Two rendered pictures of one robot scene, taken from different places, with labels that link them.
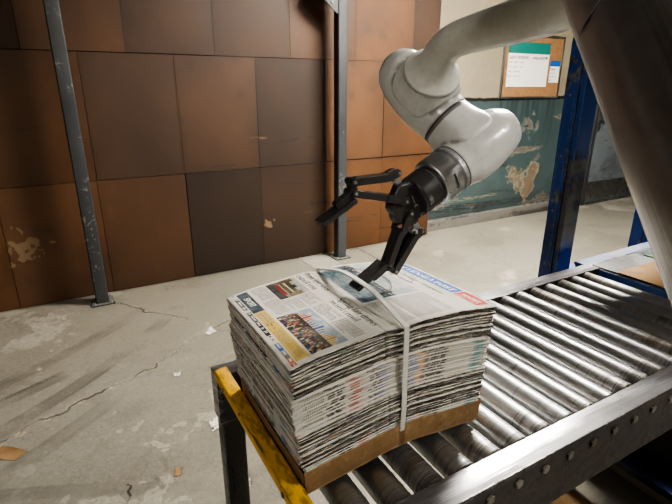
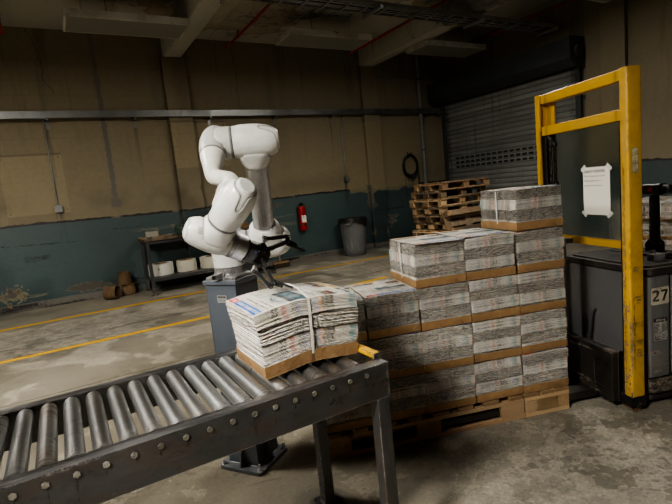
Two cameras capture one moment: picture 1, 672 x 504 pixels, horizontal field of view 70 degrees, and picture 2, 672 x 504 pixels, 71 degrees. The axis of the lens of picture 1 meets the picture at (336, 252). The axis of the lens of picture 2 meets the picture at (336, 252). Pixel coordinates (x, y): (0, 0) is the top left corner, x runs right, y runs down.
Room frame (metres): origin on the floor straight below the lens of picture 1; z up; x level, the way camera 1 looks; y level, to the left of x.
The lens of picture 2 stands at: (2.45, 0.14, 1.39)
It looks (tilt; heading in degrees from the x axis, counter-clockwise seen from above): 8 degrees down; 180
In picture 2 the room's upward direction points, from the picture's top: 6 degrees counter-clockwise
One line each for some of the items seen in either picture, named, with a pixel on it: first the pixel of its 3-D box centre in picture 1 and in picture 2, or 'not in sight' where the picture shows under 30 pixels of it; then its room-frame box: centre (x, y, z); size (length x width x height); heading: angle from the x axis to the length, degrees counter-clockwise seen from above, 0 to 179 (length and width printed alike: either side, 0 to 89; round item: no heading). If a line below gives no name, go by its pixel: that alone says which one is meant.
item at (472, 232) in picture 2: not in sight; (469, 232); (-0.25, 0.92, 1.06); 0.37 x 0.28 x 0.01; 10
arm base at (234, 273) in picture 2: not in sight; (227, 272); (0.08, -0.41, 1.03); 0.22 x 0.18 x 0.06; 154
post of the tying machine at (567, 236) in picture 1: (555, 254); not in sight; (1.74, -0.85, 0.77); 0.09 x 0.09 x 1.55; 30
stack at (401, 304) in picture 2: not in sight; (411, 354); (-0.14, 0.51, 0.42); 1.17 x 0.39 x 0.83; 102
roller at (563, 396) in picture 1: (500, 361); (186, 396); (0.98, -0.39, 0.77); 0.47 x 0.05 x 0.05; 30
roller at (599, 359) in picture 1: (554, 340); (121, 415); (1.08, -0.56, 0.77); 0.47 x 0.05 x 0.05; 30
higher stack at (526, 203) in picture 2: not in sight; (523, 296); (-0.29, 1.22, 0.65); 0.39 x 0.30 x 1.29; 12
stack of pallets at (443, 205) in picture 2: not in sight; (450, 215); (-6.67, 2.43, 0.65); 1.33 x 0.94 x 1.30; 124
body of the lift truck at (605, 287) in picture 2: not in sight; (638, 316); (-0.45, 2.01, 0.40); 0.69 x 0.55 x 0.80; 12
